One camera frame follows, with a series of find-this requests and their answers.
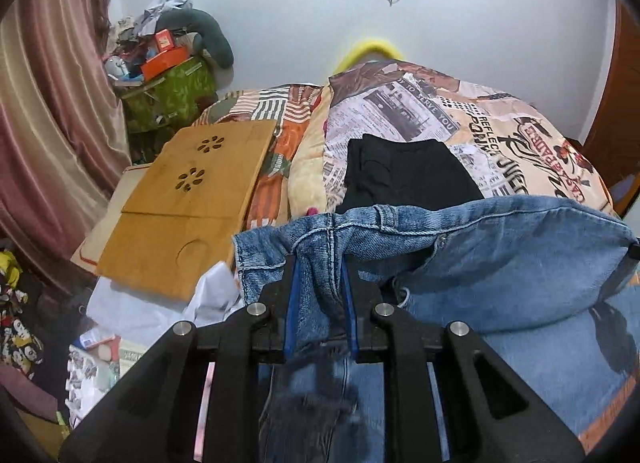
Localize orange striped pillow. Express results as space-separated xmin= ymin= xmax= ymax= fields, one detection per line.
xmin=195 ymin=84 xmax=322 ymax=229

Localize orange box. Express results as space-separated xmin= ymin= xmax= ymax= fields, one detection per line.
xmin=141 ymin=47 xmax=191 ymax=82

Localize wooden lap desk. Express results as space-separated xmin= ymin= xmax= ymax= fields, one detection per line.
xmin=96 ymin=120 xmax=276 ymax=301

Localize pink striped curtain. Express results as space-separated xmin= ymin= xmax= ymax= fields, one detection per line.
xmin=1 ymin=0 xmax=130 ymax=292

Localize grey neck pillow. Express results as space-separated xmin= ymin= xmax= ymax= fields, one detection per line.
xmin=155 ymin=8 xmax=234 ymax=70

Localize green storage box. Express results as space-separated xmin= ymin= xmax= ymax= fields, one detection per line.
xmin=119 ymin=56 xmax=216 ymax=134

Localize cartoon print fabric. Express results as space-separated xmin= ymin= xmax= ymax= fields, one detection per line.
xmin=0 ymin=249 xmax=43 ymax=381

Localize blue denim jeans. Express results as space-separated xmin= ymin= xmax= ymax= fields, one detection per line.
xmin=233 ymin=195 xmax=639 ymax=462

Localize yellow pillow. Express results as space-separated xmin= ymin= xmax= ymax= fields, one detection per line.
xmin=333 ymin=39 xmax=404 ymax=75

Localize black folded garment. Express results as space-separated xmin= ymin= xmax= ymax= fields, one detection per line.
xmin=336 ymin=134 xmax=484 ymax=214

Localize white paper sheets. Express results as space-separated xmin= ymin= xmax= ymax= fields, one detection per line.
xmin=87 ymin=261 xmax=244 ymax=347

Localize newspaper print blanket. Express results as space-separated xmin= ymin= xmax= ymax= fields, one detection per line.
xmin=286 ymin=58 xmax=640 ymax=453

